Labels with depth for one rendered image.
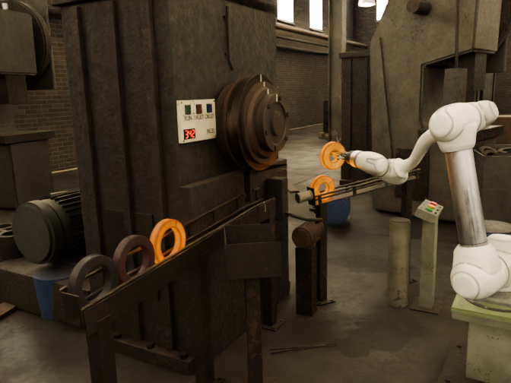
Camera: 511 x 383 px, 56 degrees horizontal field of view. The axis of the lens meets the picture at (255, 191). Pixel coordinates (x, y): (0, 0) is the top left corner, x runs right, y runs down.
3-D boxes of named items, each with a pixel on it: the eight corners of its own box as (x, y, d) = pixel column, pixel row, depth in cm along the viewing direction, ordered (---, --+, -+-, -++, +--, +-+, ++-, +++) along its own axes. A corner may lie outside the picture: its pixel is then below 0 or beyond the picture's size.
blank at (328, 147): (318, 144, 262) (322, 144, 259) (341, 139, 268) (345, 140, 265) (320, 171, 267) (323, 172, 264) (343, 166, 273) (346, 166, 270)
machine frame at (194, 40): (81, 341, 252) (42, -12, 217) (201, 273, 344) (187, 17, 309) (192, 378, 217) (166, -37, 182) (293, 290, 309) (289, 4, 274)
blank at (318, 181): (318, 206, 282) (322, 207, 279) (305, 187, 276) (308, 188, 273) (336, 188, 285) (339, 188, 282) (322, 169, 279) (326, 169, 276)
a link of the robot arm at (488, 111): (456, 110, 204) (439, 112, 196) (496, 91, 190) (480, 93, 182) (467, 138, 203) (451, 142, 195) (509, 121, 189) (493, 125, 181)
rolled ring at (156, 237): (150, 233, 173) (143, 232, 175) (161, 276, 180) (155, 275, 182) (180, 210, 188) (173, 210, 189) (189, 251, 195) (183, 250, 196)
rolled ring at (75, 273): (113, 246, 158) (106, 245, 160) (68, 270, 143) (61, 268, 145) (123, 295, 164) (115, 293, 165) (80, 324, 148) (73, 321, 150)
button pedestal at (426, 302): (407, 311, 275) (411, 207, 263) (417, 295, 296) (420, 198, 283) (437, 317, 268) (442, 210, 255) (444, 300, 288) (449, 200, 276)
